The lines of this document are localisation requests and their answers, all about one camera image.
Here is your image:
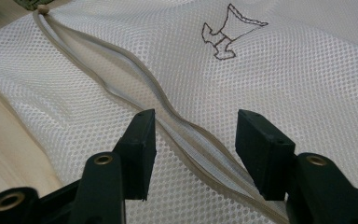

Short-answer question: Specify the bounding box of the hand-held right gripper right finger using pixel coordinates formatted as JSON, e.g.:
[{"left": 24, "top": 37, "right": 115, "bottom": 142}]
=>
[{"left": 235, "top": 108, "right": 358, "bottom": 224}]

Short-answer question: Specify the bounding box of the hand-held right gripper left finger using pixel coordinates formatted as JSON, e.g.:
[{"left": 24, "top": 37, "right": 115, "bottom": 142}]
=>
[{"left": 69, "top": 108, "right": 158, "bottom": 224}]

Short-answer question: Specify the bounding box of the white mesh laundry bag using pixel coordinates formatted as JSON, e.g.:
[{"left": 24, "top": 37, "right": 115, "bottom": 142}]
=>
[{"left": 0, "top": 0, "right": 358, "bottom": 224}]

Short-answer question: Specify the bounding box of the dark green cloth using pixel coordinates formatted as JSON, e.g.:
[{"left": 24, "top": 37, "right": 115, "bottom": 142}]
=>
[{"left": 13, "top": 0, "right": 50, "bottom": 11}]

